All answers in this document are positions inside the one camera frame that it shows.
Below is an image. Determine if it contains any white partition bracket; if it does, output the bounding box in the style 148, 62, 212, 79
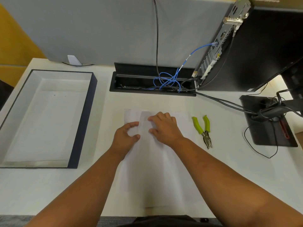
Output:
67, 55, 83, 67

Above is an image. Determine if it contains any green handled hole punch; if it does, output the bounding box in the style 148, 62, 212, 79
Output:
191, 115, 213, 150

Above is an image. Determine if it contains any blue network cable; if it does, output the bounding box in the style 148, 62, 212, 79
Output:
151, 42, 219, 93

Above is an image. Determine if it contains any black monitor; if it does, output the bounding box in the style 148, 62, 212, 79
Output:
233, 7, 303, 93

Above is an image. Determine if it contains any silver security lock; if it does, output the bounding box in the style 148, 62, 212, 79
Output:
223, 13, 250, 37

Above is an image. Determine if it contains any long black cable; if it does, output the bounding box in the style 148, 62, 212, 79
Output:
152, 0, 166, 86

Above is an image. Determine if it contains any person's left hand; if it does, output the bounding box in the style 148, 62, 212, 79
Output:
110, 122, 141, 161

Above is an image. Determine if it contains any black desk cable box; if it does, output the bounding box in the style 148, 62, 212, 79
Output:
109, 62, 197, 97

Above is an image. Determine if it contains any white paper sheet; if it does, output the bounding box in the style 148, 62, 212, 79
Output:
117, 109, 207, 209

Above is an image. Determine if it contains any black monitor stand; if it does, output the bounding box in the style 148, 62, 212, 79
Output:
240, 61, 303, 148

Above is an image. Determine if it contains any thick black cable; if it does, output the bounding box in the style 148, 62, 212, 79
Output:
196, 91, 259, 115

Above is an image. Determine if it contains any black desktop computer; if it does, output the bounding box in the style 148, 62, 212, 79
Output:
195, 0, 252, 92

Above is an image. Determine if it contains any navy box lid white inside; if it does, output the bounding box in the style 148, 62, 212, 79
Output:
0, 69, 98, 169

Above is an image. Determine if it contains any person's right forearm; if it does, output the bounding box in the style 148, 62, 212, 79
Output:
172, 137, 303, 227

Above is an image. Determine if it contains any person's black clothing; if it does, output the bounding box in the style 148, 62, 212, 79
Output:
118, 215, 223, 227

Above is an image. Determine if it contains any person's right hand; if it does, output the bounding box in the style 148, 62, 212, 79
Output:
148, 112, 187, 148

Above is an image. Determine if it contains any person's left forearm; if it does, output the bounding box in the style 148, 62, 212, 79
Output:
25, 149, 126, 227

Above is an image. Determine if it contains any thin black looped cable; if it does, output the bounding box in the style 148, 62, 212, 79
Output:
244, 120, 279, 159

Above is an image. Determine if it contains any grey desk partition panel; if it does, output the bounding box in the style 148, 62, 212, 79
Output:
0, 0, 238, 69

